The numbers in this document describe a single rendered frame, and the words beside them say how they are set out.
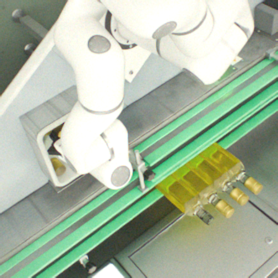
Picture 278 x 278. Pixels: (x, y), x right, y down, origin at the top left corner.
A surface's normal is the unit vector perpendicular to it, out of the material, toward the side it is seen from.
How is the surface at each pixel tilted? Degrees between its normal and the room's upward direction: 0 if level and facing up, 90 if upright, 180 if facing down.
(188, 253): 90
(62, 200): 90
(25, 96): 0
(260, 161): 89
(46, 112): 90
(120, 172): 15
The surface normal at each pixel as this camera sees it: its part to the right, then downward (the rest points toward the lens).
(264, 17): -0.77, 0.52
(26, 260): -0.11, -0.67
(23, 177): 0.62, 0.53
